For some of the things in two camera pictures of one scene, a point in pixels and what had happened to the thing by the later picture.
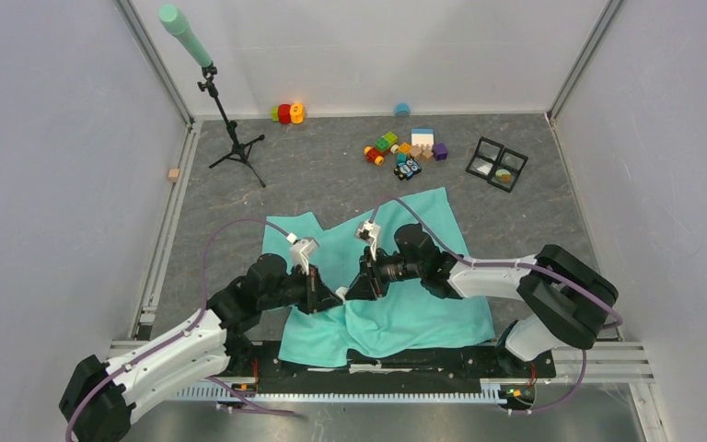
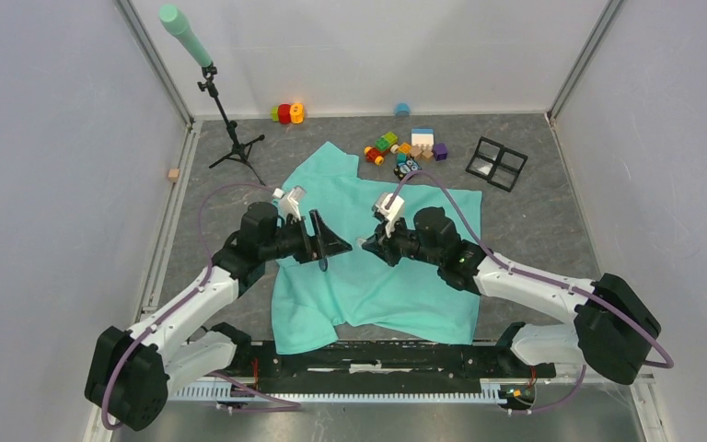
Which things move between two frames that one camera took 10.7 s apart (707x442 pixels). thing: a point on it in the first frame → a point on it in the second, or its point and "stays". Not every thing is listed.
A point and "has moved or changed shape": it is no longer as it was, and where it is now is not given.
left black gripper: x=318 y=297 → x=322 y=244
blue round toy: x=402 y=110 stays
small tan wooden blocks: x=419 y=153 stays
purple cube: x=440 y=151 stays
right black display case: x=507 y=169 stays
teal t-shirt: x=405 y=319 has moved or changed shape
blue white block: x=423 y=136 stays
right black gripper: x=369 y=284 → x=382 y=247
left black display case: x=484 y=157 stays
